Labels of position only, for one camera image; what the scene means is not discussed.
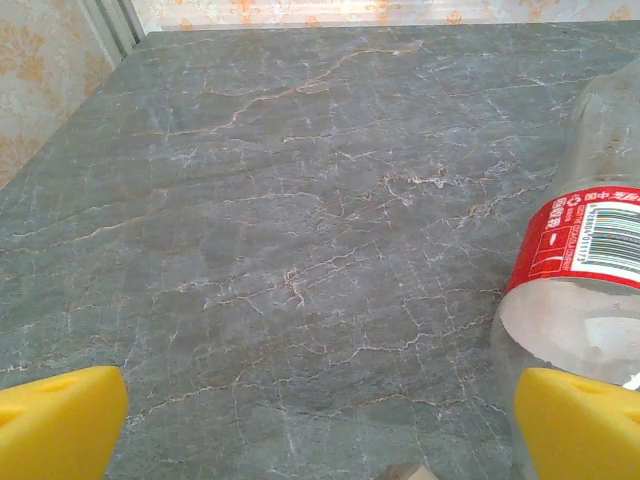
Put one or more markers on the red label plastic bottle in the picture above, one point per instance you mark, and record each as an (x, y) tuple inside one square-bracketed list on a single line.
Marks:
[(575, 240)]

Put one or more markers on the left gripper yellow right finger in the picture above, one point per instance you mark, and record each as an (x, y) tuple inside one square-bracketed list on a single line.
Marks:
[(585, 435)]

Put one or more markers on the aluminium frame post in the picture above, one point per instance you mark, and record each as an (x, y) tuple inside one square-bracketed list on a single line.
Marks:
[(112, 25)]

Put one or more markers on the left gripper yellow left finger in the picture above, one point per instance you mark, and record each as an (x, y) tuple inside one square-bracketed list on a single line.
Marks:
[(55, 430)]

